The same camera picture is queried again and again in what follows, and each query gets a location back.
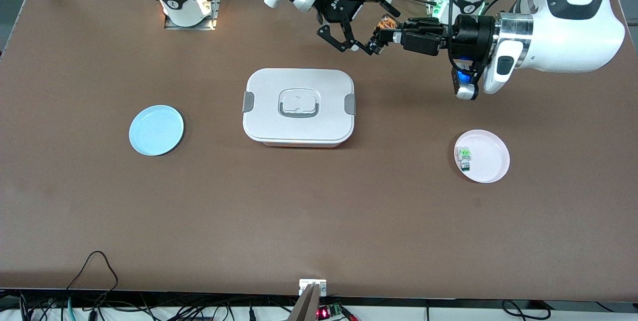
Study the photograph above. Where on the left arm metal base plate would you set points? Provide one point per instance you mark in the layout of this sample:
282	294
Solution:
432	7

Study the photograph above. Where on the white lunch box grey latches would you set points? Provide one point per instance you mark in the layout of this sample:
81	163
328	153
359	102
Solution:
299	106

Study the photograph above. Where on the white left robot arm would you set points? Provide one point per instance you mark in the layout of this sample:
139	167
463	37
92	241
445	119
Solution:
563	22

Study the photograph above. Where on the light pink round plate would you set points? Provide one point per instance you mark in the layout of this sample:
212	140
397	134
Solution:
491	156

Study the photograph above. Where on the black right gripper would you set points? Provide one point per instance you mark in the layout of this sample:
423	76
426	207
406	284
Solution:
340	6

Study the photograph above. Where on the orange and black switch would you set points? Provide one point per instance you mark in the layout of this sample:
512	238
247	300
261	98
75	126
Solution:
387	23

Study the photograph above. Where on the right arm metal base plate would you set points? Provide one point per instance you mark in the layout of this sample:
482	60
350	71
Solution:
217	2

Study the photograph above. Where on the grey metal camera bar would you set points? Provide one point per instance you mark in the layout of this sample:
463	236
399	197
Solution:
305	306

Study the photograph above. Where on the green and white switch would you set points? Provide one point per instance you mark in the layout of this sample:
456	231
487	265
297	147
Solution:
465	157

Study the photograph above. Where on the red display electronics board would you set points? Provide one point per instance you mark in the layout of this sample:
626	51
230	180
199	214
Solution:
329	311

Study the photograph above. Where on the light blue round plate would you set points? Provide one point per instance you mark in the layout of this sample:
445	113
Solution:
156	130

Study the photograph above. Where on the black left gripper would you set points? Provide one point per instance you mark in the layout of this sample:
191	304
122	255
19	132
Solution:
468	32

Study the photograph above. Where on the white table edge bracket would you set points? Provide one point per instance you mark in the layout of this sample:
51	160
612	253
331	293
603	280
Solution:
305	284

